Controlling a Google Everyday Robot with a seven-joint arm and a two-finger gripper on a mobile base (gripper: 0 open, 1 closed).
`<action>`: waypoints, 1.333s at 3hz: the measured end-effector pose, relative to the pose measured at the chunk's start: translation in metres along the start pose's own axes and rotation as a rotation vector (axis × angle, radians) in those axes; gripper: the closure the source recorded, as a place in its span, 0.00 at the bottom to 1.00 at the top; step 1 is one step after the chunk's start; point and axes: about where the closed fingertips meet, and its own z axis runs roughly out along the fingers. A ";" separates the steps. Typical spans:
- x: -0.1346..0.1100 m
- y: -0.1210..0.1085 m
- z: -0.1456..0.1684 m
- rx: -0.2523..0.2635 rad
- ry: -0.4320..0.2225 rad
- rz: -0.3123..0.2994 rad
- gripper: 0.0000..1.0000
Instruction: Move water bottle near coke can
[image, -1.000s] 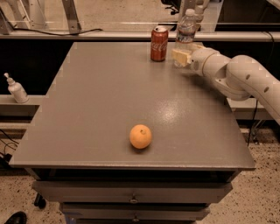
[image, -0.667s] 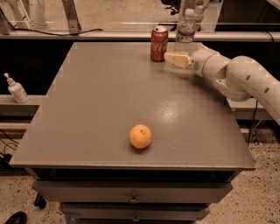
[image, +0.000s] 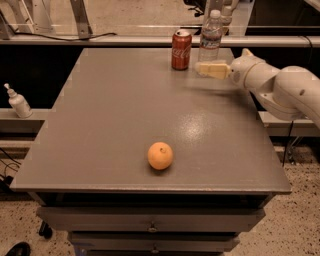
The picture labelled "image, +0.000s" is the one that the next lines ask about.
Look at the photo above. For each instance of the black shoe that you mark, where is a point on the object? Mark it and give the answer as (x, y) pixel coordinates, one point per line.
(20, 249)

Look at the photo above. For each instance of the orange fruit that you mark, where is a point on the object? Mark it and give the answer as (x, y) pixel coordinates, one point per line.
(160, 155)

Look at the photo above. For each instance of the red coke can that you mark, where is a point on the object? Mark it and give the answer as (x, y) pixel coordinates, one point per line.
(181, 49)

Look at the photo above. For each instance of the grey drawer cabinet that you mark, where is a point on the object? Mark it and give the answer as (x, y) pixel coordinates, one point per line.
(89, 172)

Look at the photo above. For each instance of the cabinet caster wheel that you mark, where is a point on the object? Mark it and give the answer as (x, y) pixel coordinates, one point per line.
(45, 230)

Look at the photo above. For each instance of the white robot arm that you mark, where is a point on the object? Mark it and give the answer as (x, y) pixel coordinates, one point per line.
(288, 94)

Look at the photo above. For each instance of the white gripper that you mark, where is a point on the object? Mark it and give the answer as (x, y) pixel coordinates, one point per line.
(239, 72)

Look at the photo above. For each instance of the white pump dispenser bottle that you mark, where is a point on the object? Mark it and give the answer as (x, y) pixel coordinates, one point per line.
(18, 103)

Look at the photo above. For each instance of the clear plastic water bottle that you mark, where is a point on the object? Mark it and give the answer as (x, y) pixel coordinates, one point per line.
(210, 38)

